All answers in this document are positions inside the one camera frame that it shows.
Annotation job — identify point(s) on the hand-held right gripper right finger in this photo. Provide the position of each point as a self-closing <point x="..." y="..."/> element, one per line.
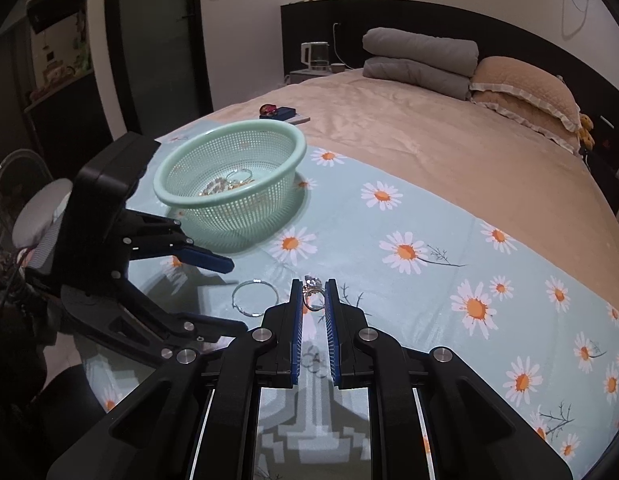
<point x="333" y="330"/>

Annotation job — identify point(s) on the red round case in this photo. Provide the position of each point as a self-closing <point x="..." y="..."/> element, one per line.
<point x="267" y="109"/>

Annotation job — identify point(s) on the blue daisy print cloth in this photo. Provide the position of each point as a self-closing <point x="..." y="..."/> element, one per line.
<point x="389" y="310"/>

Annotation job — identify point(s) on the dark blue box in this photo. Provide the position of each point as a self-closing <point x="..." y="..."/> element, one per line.
<point x="285" y="112"/>

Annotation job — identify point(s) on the large silver bangle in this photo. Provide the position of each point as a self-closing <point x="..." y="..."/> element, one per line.
<point x="235" y="305"/>

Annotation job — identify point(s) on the green plastic mesh basket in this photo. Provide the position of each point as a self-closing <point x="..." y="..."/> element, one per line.
<point x="229" y="220"/>

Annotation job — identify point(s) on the white cup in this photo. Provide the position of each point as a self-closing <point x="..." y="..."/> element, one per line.
<point x="337" y="67"/>

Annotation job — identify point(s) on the dark wall shelf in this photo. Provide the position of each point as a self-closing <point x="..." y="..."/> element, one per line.
<point x="59" y="60"/>

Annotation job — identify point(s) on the black headboard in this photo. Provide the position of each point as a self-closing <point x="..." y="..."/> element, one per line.
<point x="314" y="25"/>

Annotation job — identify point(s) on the beige frilled pillow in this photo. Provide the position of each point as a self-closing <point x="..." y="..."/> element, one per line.
<point x="524" y="80"/>
<point x="519" y="110"/>

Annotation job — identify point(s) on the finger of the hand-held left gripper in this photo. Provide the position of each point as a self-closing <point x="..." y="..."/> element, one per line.
<point x="209" y="261"/>
<point x="139" y="317"/>

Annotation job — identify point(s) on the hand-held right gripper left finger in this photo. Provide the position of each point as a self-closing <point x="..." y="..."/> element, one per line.
<point x="295" y="330"/>

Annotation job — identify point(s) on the grey folded quilt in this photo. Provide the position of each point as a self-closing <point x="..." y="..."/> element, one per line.
<point x="414" y="74"/>
<point x="419" y="47"/>

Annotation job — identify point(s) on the dark glass door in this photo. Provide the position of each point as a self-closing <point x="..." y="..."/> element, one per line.
<point x="154" y="50"/>

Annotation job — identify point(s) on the grey book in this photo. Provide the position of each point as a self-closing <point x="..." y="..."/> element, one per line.
<point x="299" y="118"/>

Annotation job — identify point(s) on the beige bedspread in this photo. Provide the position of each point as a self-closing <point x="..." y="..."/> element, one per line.
<point x="439" y="135"/>

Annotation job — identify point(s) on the small silver bangle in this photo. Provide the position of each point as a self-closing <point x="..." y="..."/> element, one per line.
<point x="228" y="174"/>

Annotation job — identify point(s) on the white electric kettle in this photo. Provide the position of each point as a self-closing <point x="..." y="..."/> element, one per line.
<point x="314" y="57"/>

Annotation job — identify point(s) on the grey office chair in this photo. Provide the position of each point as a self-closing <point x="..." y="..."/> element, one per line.
<point x="39" y="210"/>

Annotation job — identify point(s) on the grey nightstand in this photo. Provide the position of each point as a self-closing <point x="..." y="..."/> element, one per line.
<point x="309" y="76"/>

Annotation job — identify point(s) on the yellow plush toy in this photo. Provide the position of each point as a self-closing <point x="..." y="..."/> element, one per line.
<point x="587" y="130"/>

